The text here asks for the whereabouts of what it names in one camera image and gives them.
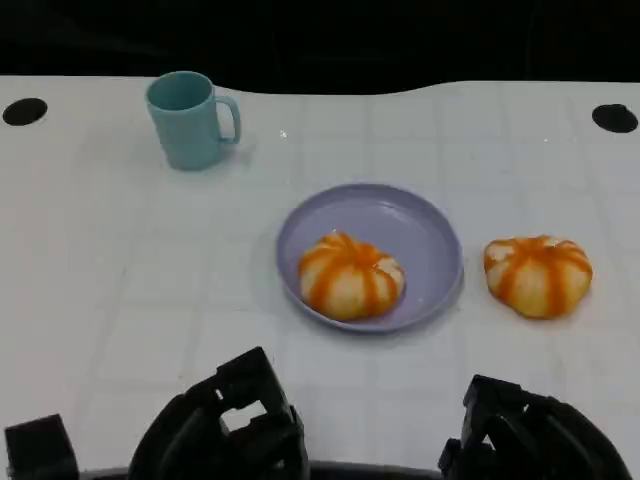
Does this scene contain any orange and white bread roll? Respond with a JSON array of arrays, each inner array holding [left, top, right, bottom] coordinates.
[[482, 234, 595, 321], [298, 231, 407, 322]]

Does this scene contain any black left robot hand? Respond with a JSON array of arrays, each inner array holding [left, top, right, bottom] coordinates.
[[127, 346, 310, 480]]

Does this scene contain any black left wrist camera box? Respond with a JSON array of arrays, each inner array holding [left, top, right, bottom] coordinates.
[[3, 413, 80, 480]]

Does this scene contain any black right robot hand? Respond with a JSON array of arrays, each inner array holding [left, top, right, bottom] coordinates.
[[437, 373, 634, 480]]

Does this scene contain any black round table hole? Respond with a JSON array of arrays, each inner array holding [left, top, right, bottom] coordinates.
[[591, 103, 640, 134], [2, 97, 49, 127]]

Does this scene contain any pale green mug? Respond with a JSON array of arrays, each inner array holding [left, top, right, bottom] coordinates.
[[145, 70, 243, 172]]

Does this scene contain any lilac plate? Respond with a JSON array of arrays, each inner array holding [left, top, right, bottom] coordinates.
[[275, 182, 465, 335]]

